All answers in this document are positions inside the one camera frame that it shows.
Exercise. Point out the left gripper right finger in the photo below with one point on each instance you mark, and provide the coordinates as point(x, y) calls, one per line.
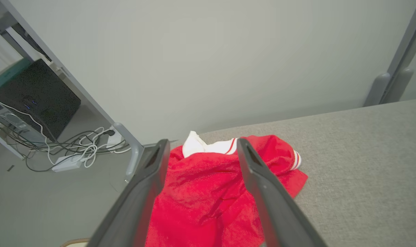
point(280, 219)

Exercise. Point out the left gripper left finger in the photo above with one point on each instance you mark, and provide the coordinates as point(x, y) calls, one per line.
point(132, 212)

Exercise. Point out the red shirt with white sleeves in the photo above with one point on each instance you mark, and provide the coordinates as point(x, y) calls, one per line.
point(201, 192)

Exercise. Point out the grey partition stand leg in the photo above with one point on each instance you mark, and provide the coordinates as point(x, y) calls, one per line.
point(134, 154)

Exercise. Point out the cream laundry basket brown rim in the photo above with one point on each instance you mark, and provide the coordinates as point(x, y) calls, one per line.
point(74, 243)

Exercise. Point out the short white power strip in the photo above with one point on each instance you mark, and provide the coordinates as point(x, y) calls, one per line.
point(115, 140)

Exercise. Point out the long white power strip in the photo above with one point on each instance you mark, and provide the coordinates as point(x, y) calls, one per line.
point(65, 165)

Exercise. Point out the black power plug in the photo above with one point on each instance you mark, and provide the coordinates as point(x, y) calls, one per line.
point(109, 132)

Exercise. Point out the black computer tower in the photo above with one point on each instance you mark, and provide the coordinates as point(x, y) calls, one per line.
point(39, 92)

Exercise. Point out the silver computer case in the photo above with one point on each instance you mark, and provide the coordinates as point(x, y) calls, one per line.
point(9, 120)

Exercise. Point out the teal box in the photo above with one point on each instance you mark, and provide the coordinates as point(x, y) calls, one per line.
point(9, 77)

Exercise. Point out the grey partition post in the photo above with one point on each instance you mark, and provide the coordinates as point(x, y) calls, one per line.
point(405, 48)

